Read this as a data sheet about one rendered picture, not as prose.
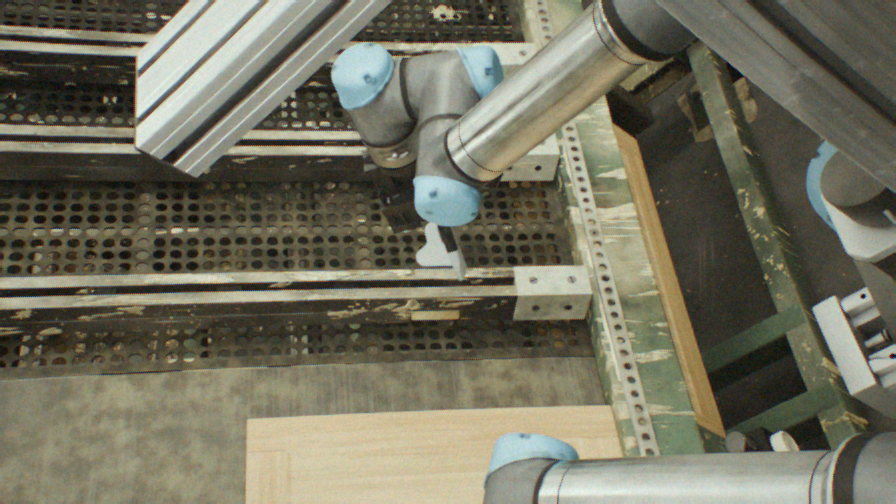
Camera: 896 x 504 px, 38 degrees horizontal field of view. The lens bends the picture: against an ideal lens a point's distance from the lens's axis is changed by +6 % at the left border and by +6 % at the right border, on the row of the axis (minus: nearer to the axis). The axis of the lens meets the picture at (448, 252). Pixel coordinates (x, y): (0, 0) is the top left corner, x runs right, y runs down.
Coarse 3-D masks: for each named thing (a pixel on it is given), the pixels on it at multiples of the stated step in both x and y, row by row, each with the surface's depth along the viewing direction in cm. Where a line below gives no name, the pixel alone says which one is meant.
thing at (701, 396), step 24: (624, 144) 303; (528, 192) 250; (648, 192) 298; (528, 216) 244; (648, 216) 290; (648, 240) 283; (672, 288) 277; (672, 312) 270; (672, 336) 264; (696, 360) 266; (696, 384) 260; (696, 408) 254; (720, 432) 256
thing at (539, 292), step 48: (0, 288) 191; (48, 288) 192; (96, 288) 193; (144, 288) 194; (192, 288) 195; (240, 288) 196; (288, 288) 198; (336, 288) 198; (384, 288) 198; (432, 288) 199; (480, 288) 200; (528, 288) 201; (576, 288) 202; (0, 336) 193
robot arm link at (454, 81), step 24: (456, 48) 143; (480, 48) 141; (408, 72) 142; (432, 72) 141; (456, 72) 140; (480, 72) 140; (408, 96) 142; (432, 96) 139; (456, 96) 139; (480, 96) 140
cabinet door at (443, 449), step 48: (288, 432) 185; (336, 432) 186; (384, 432) 187; (432, 432) 188; (480, 432) 189; (528, 432) 190; (576, 432) 191; (288, 480) 180; (336, 480) 181; (384, 480) 182; (432, 480) 183; (480, 480) 184
